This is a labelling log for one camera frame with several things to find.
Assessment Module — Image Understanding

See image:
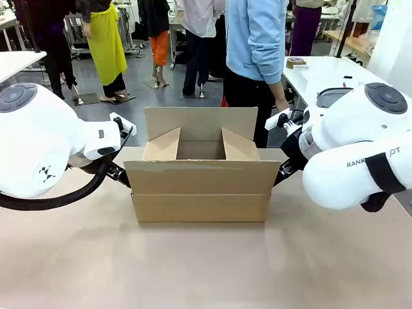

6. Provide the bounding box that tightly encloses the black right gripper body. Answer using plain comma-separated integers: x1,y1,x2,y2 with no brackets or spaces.
279,127,312,171

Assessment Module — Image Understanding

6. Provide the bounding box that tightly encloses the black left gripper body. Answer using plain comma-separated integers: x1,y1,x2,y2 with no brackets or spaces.
69,153,114,171

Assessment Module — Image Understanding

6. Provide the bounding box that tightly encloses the brown cardboard box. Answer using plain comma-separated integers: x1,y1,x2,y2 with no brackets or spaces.
123,106,283,223

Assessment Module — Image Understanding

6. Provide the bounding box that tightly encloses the person's left forearm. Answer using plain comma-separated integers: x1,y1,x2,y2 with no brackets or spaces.
254,41,286,97

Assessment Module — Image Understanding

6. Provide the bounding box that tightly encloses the person's left hand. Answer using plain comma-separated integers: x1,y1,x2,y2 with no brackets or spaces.
274,91,290,113

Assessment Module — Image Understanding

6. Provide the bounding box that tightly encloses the brown square floor plate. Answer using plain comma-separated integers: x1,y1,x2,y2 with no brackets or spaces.
73,92,99,106

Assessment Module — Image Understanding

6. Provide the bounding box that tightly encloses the large white work table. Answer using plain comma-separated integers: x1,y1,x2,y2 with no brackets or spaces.
282,56,378,114

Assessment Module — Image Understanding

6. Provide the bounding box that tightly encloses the brown packing tape roll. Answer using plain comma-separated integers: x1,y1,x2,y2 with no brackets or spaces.
285,57,305,70

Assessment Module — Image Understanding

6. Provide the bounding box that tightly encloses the mannequin with yellow apron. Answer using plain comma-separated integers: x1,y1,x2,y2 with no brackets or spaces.
75,0,129,104

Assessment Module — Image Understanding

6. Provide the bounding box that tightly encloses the person in light blue sweater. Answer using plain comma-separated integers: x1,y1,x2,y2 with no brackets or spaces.
222,0,290,149

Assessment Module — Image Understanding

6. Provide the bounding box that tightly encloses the wooden background table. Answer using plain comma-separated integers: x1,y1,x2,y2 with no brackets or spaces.
323,30,371,56

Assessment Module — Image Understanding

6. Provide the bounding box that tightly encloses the figure in purple skirt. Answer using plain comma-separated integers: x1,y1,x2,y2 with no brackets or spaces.
288,0,323,57

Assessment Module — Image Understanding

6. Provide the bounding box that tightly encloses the small white side table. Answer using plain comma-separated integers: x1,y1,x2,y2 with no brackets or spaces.
0,51,48,85

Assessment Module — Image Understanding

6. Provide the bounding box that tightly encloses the figure in dark clothes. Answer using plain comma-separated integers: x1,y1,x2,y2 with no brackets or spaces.
14,0,79,100

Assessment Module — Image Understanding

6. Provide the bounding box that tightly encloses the black upright pole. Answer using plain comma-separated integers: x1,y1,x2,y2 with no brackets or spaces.
334,0,359,59

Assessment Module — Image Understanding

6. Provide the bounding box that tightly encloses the mannequin with orange trousers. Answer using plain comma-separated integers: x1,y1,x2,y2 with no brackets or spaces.
137,0,171,89

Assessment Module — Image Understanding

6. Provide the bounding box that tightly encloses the figure in white shirt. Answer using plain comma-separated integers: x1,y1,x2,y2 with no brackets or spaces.
175,0,227,98

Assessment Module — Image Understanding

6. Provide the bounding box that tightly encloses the blue plastic bag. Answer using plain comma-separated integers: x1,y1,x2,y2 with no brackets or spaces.
371,4,389,24

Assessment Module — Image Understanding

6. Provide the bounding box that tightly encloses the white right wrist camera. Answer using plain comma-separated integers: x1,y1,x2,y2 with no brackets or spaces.
265,109,295,131

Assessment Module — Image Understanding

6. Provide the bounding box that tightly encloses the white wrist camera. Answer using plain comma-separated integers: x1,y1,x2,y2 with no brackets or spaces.
109,112,138,136
265,109,295,131

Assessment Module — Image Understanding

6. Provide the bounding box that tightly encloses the black sleeved left arm cable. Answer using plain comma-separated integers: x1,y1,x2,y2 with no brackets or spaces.
0,127,135,212

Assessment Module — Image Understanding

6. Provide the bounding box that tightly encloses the black sleeved arm cable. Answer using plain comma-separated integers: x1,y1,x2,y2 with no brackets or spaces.
360,148,407,213
0,127,135,212

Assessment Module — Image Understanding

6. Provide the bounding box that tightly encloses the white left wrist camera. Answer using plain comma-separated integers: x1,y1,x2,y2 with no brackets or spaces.
109,112,138,136

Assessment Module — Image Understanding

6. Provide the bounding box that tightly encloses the black sleeved right arm cable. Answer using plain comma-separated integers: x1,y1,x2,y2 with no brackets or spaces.
360,148,407,213

